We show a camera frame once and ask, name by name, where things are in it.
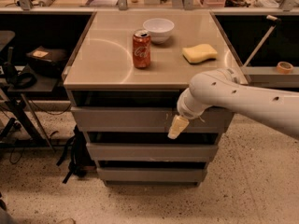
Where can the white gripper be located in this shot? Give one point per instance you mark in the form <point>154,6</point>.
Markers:
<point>187,112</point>

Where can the grey top drawer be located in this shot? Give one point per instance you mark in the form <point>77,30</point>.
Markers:
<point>146,120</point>

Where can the grey drawer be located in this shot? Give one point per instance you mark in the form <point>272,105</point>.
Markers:
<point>151,175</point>
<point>135,152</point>
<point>146,120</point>

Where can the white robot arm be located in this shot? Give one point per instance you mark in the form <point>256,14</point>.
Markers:
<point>276,109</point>

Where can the grey drawer cabinet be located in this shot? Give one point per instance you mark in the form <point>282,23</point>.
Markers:
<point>103,75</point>

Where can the grey middle drawer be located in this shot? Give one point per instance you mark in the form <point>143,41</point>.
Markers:
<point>135,152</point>

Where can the grey bottom drawer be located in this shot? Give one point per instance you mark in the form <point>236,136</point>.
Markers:
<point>151,175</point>

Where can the yellow sponge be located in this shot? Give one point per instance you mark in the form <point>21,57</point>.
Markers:
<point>199,53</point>

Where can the red cola can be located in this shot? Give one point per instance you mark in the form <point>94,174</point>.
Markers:
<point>141,48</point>

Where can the white bowl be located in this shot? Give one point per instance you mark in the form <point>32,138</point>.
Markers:
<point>160,29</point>

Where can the tape roll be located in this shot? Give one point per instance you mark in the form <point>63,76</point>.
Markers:
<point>284,68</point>

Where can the black side table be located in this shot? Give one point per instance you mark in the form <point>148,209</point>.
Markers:
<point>16,108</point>

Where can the black box with label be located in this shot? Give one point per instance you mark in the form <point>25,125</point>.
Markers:
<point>47,62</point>

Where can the black headphones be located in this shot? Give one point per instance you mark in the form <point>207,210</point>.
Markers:
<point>22,81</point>

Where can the grey-handled stick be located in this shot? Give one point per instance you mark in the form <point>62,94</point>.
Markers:
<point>274,22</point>

